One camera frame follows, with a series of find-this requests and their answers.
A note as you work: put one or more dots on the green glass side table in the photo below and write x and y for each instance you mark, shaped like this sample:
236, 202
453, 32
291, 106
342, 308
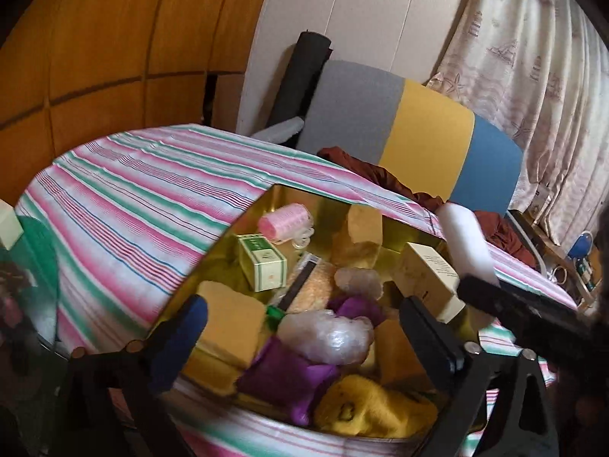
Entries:
40, 257

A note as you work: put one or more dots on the dark red cloth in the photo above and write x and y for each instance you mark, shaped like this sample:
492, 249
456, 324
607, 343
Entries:
376, 171

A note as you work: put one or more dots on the black rolled mat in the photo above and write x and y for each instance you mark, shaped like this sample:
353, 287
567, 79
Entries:
299, 76

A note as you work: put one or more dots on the yellow patterned sock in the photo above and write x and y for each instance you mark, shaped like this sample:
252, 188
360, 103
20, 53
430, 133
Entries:
371, 409

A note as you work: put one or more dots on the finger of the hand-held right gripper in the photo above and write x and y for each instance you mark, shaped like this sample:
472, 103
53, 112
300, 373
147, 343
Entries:
504, 297

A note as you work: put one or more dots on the purple snack packet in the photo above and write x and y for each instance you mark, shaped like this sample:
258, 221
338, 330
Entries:
285, 381
354, 308

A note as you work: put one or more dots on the small green object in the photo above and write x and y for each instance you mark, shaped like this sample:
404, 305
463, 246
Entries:
275, 318

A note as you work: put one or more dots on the clear plastic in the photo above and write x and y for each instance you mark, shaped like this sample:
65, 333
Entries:
359, 283

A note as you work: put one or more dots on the grey yellow blue chair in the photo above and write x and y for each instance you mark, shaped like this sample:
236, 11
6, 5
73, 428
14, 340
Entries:
428, 123

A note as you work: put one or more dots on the blue round fan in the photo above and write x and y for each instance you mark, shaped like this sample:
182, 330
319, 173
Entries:
581, 245

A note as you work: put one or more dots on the white foam roll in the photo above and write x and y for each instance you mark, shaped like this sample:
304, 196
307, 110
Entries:
464, 238

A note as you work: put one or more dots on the green and white box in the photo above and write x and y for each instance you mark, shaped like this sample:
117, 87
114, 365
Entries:
261, 262

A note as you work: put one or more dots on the wooden shelf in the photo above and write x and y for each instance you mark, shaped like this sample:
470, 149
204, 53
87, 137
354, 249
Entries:
556, 252

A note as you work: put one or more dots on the clear plastic roller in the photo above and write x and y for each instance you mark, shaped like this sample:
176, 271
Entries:
303, 239

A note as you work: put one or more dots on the wooden panelled wardrobe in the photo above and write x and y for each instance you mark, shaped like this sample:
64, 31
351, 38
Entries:
95, 33

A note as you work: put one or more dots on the gold tin box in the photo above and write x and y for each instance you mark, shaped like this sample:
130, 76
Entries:
333, 209

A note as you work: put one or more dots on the white bubble wrap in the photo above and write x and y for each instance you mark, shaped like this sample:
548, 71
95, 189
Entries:
328, 338

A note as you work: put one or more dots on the patterned beige curtain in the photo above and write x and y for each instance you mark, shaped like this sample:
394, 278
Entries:
523, 81

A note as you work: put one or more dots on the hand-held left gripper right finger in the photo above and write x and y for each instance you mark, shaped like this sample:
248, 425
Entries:
437, 347

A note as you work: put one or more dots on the pink hair roller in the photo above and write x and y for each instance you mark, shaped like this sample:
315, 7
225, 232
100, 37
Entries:
283, 221

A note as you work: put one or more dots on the small white box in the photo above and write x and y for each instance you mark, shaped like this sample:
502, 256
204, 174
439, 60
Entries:
9, 226

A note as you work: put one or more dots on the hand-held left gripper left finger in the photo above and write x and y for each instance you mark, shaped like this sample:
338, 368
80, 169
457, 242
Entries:
178, 342

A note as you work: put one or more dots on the clear packet of beige grains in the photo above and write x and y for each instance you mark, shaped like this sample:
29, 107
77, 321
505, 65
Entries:
309, 290

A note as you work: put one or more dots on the yellow sponge block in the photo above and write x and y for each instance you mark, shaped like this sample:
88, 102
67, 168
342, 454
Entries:
357, 235
231, 319

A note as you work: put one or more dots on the striped tablecloth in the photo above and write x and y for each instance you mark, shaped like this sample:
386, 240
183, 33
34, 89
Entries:
119, 190

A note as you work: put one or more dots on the cream cardboard box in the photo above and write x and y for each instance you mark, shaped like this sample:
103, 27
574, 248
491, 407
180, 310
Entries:
423, 271

